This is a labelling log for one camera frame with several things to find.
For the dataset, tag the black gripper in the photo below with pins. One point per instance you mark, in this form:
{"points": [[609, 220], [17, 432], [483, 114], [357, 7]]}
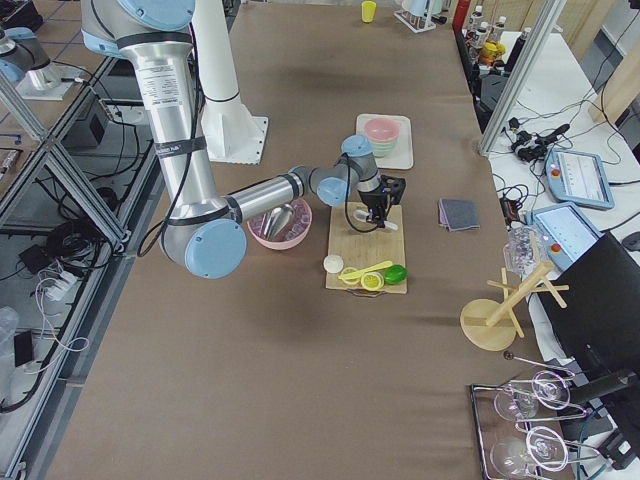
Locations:
{"points": [[372, 202]]}

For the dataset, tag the small pink bowl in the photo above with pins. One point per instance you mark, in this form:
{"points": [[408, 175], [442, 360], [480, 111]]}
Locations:
{"points": [[382, 129]]}

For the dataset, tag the white ceramic spoon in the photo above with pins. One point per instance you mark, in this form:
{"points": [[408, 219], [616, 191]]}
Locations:
{"points": [[362, 216]]}

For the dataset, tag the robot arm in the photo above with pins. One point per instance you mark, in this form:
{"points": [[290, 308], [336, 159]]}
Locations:
{"points": [[181, 55]]}

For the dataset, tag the green bowl stack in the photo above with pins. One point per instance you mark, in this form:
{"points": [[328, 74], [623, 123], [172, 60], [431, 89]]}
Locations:
{"points": [[382, 149]]}

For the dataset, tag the large pink ice bowl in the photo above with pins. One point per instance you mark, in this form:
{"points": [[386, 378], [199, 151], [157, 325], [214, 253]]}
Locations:
{"points": [[295, 232]]}

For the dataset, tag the bamboo cutting board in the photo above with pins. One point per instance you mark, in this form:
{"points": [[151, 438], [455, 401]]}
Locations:
{"points": [[360, 250]]}

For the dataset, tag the yellow plastic knife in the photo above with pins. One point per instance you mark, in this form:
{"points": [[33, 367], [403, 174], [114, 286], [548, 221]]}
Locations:
{"points": [[376, 267]]}

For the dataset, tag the cream serving tray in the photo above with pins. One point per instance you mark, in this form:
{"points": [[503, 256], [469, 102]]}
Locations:
{"points": [[401, 157]]}

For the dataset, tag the green lime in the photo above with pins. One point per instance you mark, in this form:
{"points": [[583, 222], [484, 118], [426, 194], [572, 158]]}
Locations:
{"points": [[395, 274]]}

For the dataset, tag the lemon slice lower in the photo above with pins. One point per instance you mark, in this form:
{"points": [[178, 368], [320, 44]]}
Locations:
{"points": [[348, 277]]}

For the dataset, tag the grey folded cloth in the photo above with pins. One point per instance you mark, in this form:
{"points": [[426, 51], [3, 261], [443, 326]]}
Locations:
{"points": [[458, 214]]}

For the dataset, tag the metal ice scoop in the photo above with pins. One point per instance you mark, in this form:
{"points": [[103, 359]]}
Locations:
{"points": [[277, 220]]}

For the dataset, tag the wooden mug tree stand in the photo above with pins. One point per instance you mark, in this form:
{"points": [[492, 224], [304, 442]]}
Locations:
{"points": [[492, 325]]}

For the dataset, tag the blue teach pendant near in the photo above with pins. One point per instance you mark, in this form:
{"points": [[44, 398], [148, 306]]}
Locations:
{"points": [[567, 233]]}

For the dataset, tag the blue teach pendant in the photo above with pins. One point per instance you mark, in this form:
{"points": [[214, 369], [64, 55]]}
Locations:
{"points": [[578, 177], [567, 233]]}

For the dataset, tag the blue teach pendant far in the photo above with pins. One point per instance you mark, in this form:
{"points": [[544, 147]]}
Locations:
{"points": [[578, 177]]}

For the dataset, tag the yellow plastic cup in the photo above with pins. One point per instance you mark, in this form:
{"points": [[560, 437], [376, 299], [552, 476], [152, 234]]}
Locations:
{"points": [[368, 11]]}

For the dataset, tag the wine glass far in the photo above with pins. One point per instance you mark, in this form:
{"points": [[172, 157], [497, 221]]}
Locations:
{"points": [[520, 400]]}

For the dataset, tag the wine glass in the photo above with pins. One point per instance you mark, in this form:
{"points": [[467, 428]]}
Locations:
{"points": [[520, 400], [541, 450]]}

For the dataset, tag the black monitor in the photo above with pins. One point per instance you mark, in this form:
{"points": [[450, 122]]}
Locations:
{"points": [[599, 327]]}

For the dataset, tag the wine glass near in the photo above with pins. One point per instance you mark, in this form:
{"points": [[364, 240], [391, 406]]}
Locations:
{"points": [[541, 450]]}

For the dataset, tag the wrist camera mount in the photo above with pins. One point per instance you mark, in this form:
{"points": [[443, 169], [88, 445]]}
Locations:
{"points": [[393, 189]]}

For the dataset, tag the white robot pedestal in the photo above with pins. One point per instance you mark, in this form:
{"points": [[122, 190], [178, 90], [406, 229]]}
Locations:
{"points": [[232, 133]]}

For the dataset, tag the white wire cup rack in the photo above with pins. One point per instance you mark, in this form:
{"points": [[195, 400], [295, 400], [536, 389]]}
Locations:
{"points": [[420, 15]]}

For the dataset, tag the aluminium frame post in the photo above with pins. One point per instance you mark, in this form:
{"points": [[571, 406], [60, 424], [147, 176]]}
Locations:
{"points": [[531, 50]]}

